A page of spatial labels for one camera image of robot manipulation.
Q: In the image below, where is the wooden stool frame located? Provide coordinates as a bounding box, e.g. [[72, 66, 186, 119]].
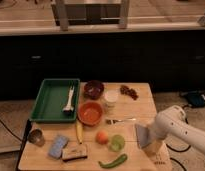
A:
[[51, 0, 130, 31]]

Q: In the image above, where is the green plastic tray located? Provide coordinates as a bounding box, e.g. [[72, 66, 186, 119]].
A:
[[30, 78, 80, 123]]

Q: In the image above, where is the green apple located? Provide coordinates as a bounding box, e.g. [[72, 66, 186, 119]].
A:
[[108, 134, 125, 152]]

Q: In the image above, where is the yellow banana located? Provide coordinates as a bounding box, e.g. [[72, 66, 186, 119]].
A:
[[76, 120, 83, 144]]

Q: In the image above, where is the orange peach fruit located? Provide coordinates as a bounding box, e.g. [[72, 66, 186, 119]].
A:
[[95, 130, 109, 144]]

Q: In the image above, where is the blue sponge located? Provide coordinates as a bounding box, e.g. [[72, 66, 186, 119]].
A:
[[48, 135, 69, 159]]

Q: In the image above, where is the green chili pepper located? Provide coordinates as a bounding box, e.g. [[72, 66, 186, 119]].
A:
[[98, 154, 128, 169]]

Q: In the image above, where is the black device on floor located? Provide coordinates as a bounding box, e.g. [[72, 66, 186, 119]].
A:
[[181, 91, 205, 108]]

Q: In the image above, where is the small metal cup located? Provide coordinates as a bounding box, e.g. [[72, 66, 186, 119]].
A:
[[28, 129, 45, 147]]

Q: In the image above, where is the black cable right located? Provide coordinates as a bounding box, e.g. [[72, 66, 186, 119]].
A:
[[165, 104, 193, 171]]

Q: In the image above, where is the grey-blue towel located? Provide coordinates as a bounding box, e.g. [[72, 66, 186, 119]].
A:
[[135, 124, 150, 148]]

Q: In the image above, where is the silver fork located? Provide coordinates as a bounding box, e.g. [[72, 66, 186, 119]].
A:
[[105, 118, 136, 125]]

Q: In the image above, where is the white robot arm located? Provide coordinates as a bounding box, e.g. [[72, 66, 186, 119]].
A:
[[139, 105, 205, 155]]

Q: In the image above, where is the orange bowl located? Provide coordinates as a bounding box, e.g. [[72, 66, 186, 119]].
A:
[[78, 102, 103, 126]]

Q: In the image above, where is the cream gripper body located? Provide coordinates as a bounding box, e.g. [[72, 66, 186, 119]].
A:
[[143, 140, 163, 156]]

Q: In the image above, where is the white paper cup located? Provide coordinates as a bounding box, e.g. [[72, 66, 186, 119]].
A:
[[104, 90, 118, 107]]

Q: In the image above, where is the dark red bowl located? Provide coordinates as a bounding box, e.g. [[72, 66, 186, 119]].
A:
[[84, 80, 104, 100]]

